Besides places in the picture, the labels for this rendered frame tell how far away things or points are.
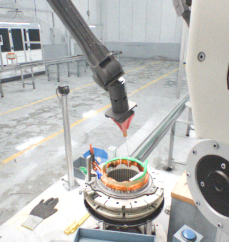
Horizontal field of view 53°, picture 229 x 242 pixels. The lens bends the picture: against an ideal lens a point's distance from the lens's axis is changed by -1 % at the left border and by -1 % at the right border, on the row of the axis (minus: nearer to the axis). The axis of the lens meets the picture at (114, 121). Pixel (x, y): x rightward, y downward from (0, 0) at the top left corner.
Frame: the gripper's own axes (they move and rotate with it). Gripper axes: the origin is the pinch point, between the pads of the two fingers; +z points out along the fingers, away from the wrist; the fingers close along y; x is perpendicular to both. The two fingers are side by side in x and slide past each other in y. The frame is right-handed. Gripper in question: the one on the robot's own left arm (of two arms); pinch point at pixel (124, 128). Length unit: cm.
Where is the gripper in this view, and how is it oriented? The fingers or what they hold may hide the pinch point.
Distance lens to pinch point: 84.4
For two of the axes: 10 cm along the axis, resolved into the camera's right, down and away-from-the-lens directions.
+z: 1.7, 7.7, 6.2
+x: 7.3, 3.2, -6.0
